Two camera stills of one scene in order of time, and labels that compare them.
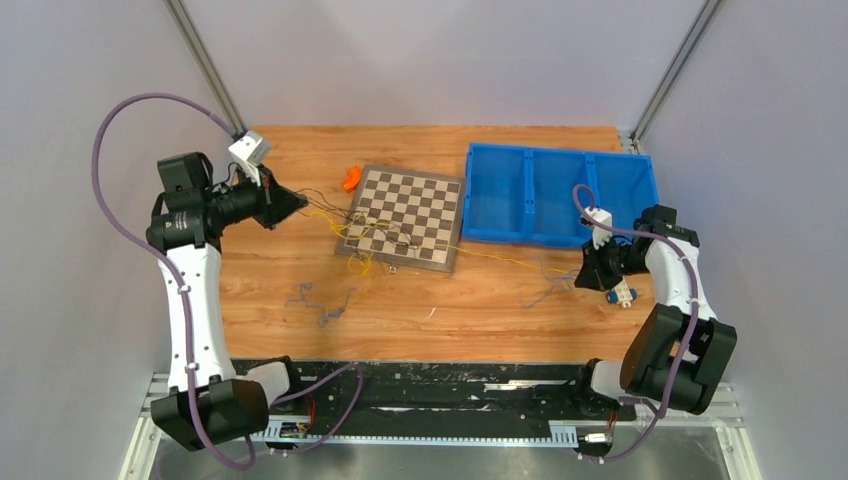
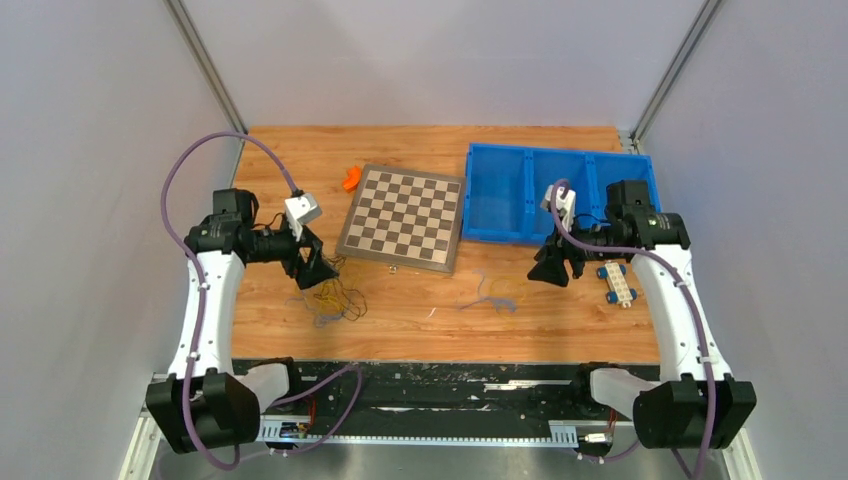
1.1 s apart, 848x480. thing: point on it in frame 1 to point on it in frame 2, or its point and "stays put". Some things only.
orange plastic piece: x=351 y=183 stays put
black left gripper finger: x=285 y=202 to x=319 y=271
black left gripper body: x=246 y=200 to x=277 y=246
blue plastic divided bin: x=539 y=196 stays put
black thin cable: x=356 y=221 to x=353 y=298
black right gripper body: x=611 y=262 to x=577 y=258
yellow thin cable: x=372 y=234 to x=331 y=293
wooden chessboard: x=404 y=218 stays put
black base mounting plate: x=355 y=397 stays put
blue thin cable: x=567 y=279 to x=500 y=303
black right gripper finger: x=588 y=277 to x=550 y=267
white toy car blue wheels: x=622 y=294 stays put
